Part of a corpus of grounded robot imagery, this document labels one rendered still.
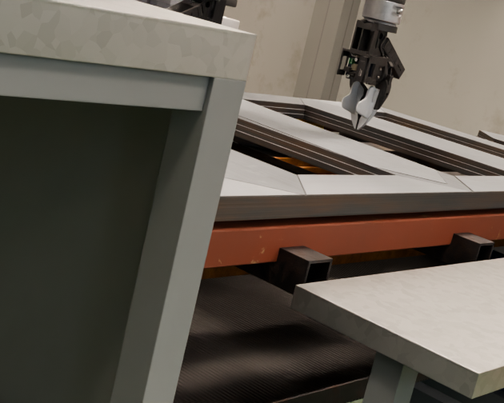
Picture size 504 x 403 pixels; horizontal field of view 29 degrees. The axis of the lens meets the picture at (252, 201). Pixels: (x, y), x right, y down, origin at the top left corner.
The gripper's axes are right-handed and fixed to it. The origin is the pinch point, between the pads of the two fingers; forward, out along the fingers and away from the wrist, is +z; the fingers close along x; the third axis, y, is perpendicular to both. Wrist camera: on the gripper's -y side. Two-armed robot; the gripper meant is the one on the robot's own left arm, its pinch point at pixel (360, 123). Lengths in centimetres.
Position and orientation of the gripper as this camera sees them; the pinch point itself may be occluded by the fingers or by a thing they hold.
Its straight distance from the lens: 197.6
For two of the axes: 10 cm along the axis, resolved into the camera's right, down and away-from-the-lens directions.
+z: -2.2, 9.5, 2.2
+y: -6.6, 0.2, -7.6
